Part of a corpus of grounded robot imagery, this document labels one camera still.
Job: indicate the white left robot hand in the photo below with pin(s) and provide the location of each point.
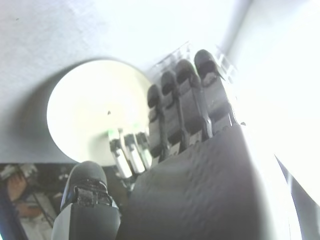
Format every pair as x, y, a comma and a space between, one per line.
187, 195

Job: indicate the person in background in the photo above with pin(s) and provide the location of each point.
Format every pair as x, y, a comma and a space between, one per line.
17, 187

